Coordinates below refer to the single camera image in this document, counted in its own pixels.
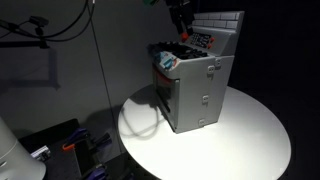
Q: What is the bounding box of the silver metal bracket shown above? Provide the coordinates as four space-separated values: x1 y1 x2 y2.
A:
31 146 51 162

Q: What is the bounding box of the orange handled clamp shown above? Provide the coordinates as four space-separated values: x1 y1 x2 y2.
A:
62 144 75 151

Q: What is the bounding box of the black equipment box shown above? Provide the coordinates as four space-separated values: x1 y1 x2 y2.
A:
19 119 112 180

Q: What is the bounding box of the black camera on stand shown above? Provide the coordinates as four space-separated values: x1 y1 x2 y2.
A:
0 16 49 49

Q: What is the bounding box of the thin black hanging cable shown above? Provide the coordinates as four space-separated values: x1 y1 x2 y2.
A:
89 0 116 158

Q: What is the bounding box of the grey toy stove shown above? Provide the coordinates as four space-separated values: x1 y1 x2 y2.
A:
147 11 245 133

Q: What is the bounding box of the purple handled clamp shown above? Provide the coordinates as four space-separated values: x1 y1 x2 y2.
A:
66 128 88 143

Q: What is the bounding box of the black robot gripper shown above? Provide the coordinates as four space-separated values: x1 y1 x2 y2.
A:
165 0 194 35

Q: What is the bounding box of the purple clamp lower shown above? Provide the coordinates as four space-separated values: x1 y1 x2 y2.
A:
84 167 107 180

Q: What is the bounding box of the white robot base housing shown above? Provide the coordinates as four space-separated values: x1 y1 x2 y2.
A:
0 118 46 180

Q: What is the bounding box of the black looped cable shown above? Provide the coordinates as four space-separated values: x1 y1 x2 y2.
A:
0 0 96 43

